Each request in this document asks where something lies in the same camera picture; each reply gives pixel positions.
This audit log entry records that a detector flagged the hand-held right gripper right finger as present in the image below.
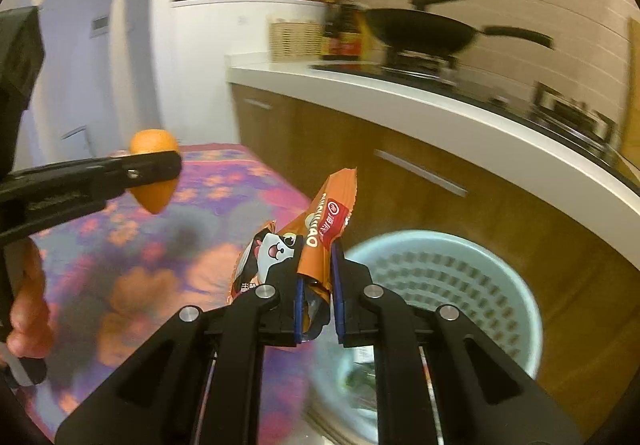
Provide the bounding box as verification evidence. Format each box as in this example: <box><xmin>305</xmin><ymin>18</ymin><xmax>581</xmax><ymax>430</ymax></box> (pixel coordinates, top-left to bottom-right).
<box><xmin>330</xmin><ymin>239</ymin><xmax>584</xmax><ymax>445</ymax></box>

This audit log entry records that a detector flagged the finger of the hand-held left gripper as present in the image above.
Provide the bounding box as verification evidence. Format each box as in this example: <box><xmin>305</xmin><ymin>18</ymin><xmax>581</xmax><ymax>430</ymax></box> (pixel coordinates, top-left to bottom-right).
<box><xmin>0</xmin><ymin>151</ymin><xmax>183</xmax><ymax>248</ymax></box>

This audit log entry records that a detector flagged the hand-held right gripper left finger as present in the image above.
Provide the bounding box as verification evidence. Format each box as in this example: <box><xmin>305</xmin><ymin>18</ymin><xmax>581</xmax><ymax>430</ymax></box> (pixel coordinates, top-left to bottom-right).
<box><xmin>55</xmin><ymin>270</ymin><xmax>306</xmax><ymax>445</ymax></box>

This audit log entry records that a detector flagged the orange snack wrapper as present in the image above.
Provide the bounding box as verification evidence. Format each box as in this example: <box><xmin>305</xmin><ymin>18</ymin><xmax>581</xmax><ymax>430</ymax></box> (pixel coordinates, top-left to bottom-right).
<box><xmin>227</xmin><ymin>167</ymin><xmax>358</xmax><ymax>341</ymax></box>

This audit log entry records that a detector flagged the light blue perforated basket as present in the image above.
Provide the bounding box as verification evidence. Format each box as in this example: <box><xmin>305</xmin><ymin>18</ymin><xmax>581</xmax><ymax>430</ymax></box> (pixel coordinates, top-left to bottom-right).
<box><xmin>307</xmin><ymin>230</ymin><xmax>543</xmax><ymax>443</ymax></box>

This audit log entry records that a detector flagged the person's left hand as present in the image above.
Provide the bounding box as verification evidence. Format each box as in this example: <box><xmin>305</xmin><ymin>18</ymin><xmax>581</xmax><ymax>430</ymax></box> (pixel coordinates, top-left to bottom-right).
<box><xmin>7</xmin><ymin>242</ymin><xmax>54</xmax><ymax>359</ymax></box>

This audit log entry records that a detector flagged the floral blanket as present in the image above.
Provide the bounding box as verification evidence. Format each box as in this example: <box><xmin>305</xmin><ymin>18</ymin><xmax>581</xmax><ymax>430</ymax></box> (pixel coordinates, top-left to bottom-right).
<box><xmin>20</xmin><ymin>142</ymin><xmax>331</xmax><ymax>441</ymax></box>

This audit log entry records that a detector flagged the wooden kitchen cabinet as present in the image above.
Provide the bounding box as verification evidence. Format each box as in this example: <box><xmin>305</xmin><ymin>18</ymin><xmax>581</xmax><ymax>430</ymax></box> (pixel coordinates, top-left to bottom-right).
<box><xmin>230</xmin><ymin>82</ymin><xmax>640</xmax><ymax>426</ymax></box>

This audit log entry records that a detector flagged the woven wicker basket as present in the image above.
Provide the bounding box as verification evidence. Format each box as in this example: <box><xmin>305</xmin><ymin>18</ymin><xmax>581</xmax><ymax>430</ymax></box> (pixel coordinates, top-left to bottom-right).
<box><xmin>269</xmin><ymin>17</ymin><xmax>325</xmax><ymax>63</ymax></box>

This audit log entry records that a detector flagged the black gas stove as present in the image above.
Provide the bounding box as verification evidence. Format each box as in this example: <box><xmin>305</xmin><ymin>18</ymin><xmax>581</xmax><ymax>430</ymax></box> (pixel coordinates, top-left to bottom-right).
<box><xmin>310</xmin><ymin>50</ymin><xmax>640</xmax><ymax>176</ymax></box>

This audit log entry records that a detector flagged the dark sauce bottle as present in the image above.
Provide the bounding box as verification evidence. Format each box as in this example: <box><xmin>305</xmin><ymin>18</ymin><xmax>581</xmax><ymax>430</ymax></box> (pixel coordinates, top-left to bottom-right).
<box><xmin>341</xmin><ymin>0</ymin><xmax>367</xmax><ymax>60</ymax></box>
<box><xmin>322</xmin><ymin>0</ymin><xmax>347</xmax><ymax>60</ymax></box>

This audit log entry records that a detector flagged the black wok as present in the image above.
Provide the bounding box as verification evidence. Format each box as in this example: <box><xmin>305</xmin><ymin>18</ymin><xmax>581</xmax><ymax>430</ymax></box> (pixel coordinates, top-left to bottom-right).
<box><xmin>365</xmin><ymin>7</ymin><xmax>555</xmax><ymax>58</ymax></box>

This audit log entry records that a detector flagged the long silver cabinet handle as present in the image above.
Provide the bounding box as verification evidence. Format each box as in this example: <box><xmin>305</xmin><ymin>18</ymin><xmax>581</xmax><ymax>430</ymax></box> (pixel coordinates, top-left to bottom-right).
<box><xmin>374</xmin><ymin>150</ymin><xmax>468</xmax><ymax>198</ymax></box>

